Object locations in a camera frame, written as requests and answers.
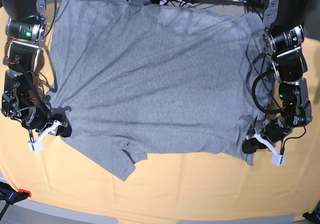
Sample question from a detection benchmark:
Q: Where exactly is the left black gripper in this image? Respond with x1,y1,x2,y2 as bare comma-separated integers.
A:
241,116,293,154

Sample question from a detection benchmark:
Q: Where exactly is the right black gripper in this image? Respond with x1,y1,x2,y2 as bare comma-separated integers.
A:
22,108,72,137

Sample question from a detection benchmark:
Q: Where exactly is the grey t-shirt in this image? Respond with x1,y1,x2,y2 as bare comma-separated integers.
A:
48,0,264,180

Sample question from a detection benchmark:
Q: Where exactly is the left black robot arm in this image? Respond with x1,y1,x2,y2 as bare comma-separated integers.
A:
242,0,313,155

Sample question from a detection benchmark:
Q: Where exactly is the yellow table cloth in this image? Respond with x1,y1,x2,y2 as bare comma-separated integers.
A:
0,2,320,224

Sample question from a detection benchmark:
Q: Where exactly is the blue red table clamp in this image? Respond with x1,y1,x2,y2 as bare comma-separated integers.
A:
0,182,32,205

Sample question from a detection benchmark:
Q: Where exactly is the black clamp right corner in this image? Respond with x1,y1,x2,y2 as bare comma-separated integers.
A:
302,211,320,224

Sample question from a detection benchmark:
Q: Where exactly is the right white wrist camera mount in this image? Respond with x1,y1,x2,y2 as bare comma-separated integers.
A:
27,120,68,153

